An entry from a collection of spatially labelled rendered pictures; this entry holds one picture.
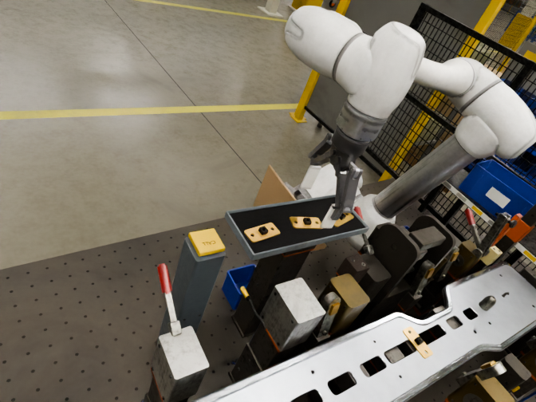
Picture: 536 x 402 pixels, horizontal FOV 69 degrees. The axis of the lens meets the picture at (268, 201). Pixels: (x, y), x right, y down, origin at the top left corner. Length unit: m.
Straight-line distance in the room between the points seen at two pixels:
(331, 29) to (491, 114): 0.59
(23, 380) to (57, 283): 0.28
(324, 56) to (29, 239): 1.92
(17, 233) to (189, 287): 1.64
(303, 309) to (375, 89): 0.46
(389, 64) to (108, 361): 0.97
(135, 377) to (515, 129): 1.20
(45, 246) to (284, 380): 1.71
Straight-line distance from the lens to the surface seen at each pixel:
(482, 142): 1.26
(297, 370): 0.92
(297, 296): 0.88
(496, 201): 1.85
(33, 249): 2.34
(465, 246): 1.50
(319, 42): 0.81
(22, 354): 1.21
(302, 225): 0.96
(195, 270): 0.84
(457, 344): 1.23
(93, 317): 1.25
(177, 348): 0.80
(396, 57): 0.74
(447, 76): 1.10
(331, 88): 3.92
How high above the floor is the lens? 1.76
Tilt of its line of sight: 37 degrees down
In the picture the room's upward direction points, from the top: 23 degrees clockwise
